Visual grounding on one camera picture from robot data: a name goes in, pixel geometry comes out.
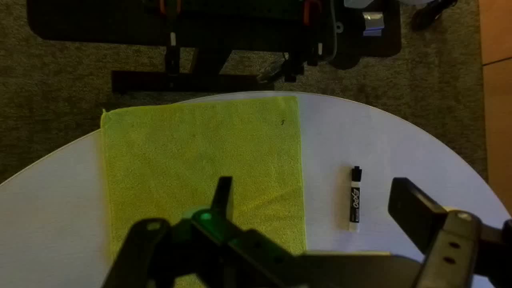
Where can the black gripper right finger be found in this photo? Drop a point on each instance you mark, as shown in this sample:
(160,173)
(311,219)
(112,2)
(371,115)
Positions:
(453,250)

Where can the yellow microfiber cloth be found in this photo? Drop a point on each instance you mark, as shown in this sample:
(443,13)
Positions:
(186,154)

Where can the black Expo marker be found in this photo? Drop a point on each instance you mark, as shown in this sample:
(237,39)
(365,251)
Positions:
(355,202)

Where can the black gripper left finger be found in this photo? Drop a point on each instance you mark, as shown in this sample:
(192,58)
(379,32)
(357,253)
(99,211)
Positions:
(160,250)

